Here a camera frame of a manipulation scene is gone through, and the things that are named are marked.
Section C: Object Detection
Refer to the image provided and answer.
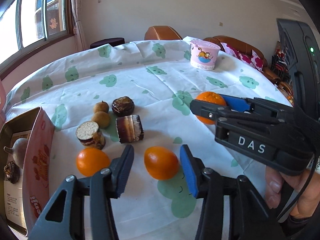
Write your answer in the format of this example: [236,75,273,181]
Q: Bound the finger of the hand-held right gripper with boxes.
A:
[189,99,299,131]
[221,94,296,117]

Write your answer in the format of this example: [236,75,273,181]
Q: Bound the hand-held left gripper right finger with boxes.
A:
[179,144,286,240]

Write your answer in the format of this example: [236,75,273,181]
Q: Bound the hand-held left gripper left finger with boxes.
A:
[29,144,135,240]

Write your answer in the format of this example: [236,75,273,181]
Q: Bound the dimpled orange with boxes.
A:
[194,91,227,125]

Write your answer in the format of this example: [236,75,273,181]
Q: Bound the smooth oval orange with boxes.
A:
[144,146,180,180]

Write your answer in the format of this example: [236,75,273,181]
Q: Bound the cut cake roll piece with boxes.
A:
[76,121,106,150]

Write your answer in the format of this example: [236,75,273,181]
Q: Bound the pink metal tin box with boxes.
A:
[0,106,55,238]

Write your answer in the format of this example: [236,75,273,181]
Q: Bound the person's right hand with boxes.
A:
[265,166,320,221]

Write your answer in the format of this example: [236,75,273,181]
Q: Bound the smooth round orange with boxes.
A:
[76,147,111,177]

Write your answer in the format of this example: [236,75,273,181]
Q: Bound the chocolate layered cake roll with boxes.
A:
[116,114,145,144]

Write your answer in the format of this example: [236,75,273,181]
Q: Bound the floral pink cushion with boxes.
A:
[221,42,241,59]
[239,49,268,71]

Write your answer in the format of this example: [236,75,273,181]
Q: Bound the pink cartoon cup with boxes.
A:
[189,39,221,72]

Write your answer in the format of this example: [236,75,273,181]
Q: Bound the brown leather sofa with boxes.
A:
[204,35,294,100]

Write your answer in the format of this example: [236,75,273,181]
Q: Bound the round chocolate pastry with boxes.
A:
[111,96,136,117]

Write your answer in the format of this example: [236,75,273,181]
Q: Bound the white green cloud tablecloth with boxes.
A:
[5,36,294,240]

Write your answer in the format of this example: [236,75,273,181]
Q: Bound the brown leather armchair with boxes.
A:
[144,26,183,41]

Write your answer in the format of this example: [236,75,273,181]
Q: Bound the white printed paper sheet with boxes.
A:
[4,180,24,228]

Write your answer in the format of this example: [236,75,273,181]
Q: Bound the dark round stool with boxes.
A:
[90,38,125,50]

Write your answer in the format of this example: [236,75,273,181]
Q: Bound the pink tied curtain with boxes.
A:
[67,0,88,53]

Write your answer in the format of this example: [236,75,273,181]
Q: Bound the sliding glass window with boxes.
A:
[0,0,75,65]

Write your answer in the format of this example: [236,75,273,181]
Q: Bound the black cable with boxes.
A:
[277,152,319,222]

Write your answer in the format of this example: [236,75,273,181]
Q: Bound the black wire rack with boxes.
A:
[271,41,293,82]

